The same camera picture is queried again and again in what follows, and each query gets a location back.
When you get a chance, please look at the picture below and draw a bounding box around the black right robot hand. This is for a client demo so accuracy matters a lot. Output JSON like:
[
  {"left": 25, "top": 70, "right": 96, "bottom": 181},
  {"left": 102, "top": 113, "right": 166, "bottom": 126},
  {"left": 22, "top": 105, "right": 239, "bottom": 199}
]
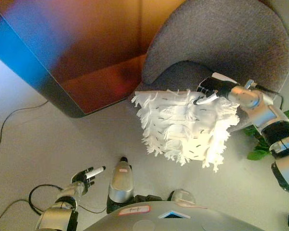
[{"left": 192, "top": 72, "right": 240, "bottom": 106}]

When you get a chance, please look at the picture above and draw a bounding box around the grey robot torso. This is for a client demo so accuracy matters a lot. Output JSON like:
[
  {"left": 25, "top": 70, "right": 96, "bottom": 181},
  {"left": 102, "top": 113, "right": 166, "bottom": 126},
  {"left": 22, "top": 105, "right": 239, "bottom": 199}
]
[{"left": 83, "top": 201, "right": 263, "bottom": 231}]

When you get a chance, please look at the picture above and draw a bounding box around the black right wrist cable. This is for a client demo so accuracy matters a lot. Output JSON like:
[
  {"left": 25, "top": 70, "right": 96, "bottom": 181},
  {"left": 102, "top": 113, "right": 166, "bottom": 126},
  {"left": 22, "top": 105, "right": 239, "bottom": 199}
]
[{"left": 254, "top": 83, "right": 284, "bottom": 110}]

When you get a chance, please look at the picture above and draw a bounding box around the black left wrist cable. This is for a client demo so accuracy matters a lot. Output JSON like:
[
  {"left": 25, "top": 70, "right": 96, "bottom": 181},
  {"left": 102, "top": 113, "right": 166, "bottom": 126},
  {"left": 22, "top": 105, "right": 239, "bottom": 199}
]
[{"left": 28, "top": 184, "right": 63, "bottom": 216}]

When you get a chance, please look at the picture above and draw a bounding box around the white fringed pillow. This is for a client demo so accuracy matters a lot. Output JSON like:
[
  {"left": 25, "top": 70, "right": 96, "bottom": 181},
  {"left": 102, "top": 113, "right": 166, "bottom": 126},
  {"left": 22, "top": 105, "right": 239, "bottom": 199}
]
[{"left": 131, "top": 89, "right": 240, "bottom": 173}]

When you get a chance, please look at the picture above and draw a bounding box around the grey fabric armchair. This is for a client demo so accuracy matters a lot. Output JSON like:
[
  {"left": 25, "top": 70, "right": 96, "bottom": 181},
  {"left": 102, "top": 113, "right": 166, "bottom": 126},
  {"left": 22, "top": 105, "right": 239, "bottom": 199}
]
[{"left": 131, "top": 0, "right": 289, "bottom": 133}]

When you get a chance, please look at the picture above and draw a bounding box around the green leafy potted plant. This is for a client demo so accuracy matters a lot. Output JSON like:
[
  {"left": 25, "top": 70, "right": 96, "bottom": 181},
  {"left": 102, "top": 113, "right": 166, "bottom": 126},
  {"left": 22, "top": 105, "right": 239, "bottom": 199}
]
[{"left": 242, "top": 107, "right": 289, "bottom": 161}]

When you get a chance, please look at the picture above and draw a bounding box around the silver right robot leg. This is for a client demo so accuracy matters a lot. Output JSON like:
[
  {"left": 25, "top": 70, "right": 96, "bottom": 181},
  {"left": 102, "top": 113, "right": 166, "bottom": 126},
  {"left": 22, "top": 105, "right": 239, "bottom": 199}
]
[{"left": 168, "top": 189, "right": 196, "bottom": 205}]

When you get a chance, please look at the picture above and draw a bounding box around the silver left robot leg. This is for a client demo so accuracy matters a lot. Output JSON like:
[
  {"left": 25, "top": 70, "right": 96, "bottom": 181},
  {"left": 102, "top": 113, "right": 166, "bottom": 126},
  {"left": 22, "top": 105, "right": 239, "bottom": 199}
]
[{"left": 107, "top": 156, "right": 135, "bottom": 214}]

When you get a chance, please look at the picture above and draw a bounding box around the dark glossy wooden cabinet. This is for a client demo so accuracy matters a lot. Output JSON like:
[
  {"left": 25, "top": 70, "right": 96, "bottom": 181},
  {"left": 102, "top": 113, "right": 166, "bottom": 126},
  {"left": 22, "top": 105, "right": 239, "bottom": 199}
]
[{"left": 0, "top": 0, "right": 188, "bottom": 118}]

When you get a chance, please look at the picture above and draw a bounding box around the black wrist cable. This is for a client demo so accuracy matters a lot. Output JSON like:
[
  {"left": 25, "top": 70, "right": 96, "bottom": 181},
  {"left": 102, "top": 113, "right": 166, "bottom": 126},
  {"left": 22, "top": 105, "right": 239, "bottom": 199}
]
[
  {"left": 254, "top": 83, "right": 284, "bottom": 110},
  {"left": 28, "top": 184, "right": 63, "bottom": 216}
]

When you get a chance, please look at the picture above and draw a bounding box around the silver robot leg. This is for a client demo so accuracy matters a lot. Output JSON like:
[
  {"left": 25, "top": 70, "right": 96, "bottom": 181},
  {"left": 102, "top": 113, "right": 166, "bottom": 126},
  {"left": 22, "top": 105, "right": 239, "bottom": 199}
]
[
  {"left": 168, "top": 189, "right": 196, "bottom": 205},
  {"left": 107, "top": 156, "right": 135, "bottom": 214}
]

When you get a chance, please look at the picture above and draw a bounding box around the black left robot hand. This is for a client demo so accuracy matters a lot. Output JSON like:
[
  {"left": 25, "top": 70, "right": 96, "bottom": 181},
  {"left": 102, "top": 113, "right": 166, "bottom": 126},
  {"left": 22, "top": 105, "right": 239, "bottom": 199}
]
[{"left": 71, "top": 165, "right": 106, "bottom": 193}]

